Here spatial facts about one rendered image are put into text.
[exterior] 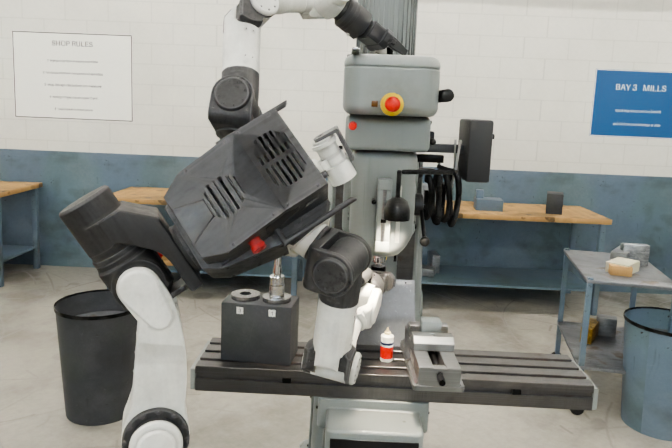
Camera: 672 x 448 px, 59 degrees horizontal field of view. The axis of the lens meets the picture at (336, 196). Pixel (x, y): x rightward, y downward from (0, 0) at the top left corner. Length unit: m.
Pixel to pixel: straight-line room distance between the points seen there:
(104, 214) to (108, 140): 5.22
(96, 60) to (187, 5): 1.07
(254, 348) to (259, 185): 0.82
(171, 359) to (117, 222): 0.32
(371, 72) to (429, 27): 4.53
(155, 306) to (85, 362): 2.23
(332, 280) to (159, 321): 0.37
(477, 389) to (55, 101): 5.53
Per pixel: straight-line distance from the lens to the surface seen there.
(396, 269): 2.28
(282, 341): 1.88
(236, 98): 1.37
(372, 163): 1.74
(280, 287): 1.87
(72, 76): 6.64
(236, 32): 1.50
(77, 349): 3.51
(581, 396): 2.04
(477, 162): 2.07
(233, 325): 1.90
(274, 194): 1.18
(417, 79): 1.61
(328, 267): 1.24
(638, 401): 3.95
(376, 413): 1.90
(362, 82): 1.60
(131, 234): 1.29
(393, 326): 2.24
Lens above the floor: 1.74
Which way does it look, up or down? 8 degrees down
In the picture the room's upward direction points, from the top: 2 degrees clockwise
